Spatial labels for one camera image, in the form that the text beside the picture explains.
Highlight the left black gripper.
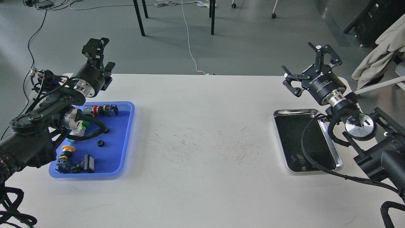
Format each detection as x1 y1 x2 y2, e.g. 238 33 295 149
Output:
70 37 116 97

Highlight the yellow push button switch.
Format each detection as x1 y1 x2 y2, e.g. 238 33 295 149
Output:
55 145 76 173

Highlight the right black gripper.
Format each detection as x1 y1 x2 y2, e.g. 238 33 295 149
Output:
282 42 348 106

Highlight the black table leg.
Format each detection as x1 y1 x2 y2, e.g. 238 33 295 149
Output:
133 0 149 37
209 0 216 35

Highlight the blue plastic tray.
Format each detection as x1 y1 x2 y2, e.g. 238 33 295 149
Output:
49 101 135 178

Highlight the black floor cable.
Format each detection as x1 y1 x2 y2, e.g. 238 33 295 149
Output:
0 0 76 140

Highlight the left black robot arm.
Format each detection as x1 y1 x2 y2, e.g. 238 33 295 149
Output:
0 38 115 228

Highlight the black table leg left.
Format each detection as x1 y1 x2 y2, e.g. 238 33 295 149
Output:
133 0 149 37

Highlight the silver metal tray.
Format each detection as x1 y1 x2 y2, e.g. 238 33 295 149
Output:
273 109 343 174

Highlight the black table leg right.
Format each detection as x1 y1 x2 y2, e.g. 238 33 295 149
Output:
209 0 216 35

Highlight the white chair frame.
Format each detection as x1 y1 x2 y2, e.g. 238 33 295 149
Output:
354 62 405 95

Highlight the green push button switch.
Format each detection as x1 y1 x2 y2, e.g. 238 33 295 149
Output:
79 121 90 129

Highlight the black cabinet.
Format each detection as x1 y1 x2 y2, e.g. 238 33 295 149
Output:
343 0 405 48

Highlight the black square button switch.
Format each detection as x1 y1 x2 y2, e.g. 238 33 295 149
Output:
72 154 95 174

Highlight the white floor cable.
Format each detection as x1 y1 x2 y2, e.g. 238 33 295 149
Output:
155 0 217 76

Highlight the beige cloth on chair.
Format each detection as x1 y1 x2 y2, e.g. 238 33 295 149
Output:
351 15 405 89

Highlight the red push button switch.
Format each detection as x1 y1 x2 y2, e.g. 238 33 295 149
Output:
82 104 119 117

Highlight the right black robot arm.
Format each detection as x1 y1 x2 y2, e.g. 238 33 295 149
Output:
273 43 404 200

